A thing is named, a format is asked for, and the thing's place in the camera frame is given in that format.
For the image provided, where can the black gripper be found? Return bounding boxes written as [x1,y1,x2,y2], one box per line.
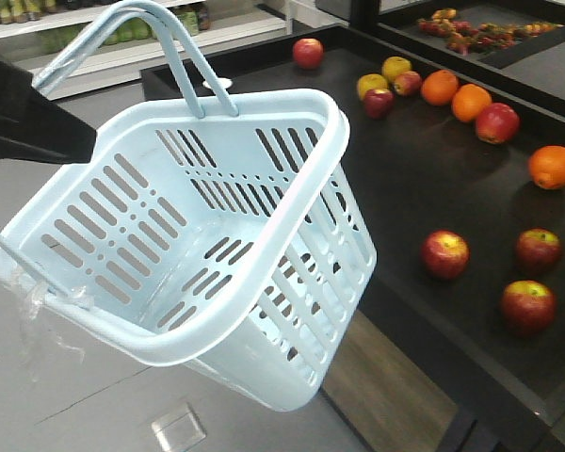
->
[0,59,97,164]

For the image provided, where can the light blue plastic basket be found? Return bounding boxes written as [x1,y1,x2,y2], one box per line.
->
[0,1,377,412]

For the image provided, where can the white store shelf unit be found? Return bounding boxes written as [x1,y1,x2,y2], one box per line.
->
[0,1,292,100]

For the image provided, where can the small white dish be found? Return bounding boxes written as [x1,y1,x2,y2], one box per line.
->
[202,77,233,90]

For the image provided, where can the red apple far corner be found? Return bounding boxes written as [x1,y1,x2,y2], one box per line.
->
[292,38,324,70]

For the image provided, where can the metal floor outlet plate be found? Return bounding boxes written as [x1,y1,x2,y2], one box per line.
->
[151,403,207,452]

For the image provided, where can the yellow apple back left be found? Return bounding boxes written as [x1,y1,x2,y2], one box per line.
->
[356,73,388,100]

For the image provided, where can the dark red small apple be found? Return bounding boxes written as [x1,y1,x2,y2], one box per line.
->
[363,89,395,120]

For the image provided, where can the orange back left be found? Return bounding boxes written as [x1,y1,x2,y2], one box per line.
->
[421,70,460,106]

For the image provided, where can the orange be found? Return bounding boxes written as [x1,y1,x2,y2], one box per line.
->
[528,145,565,189]
[451,84,492,123]
[421,70,460,106]

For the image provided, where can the red apple front left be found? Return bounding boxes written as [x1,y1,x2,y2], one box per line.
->
[421,230,470,281]

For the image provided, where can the orange back right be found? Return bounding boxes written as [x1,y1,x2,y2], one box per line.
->
[451,84,492,123]

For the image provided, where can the black wood display table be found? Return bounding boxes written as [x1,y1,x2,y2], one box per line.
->
[208,25,565,451]

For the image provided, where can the large red apple back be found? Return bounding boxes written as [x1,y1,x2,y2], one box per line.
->
[475,103,521,145]

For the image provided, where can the orange right middle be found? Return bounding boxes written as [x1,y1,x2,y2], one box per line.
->
[528,145,565,189]

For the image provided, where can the red apple middle right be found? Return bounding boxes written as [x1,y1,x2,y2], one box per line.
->
[514,228,562,277]

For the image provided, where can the red apple front right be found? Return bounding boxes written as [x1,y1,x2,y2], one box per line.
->
[499,280,557,337]

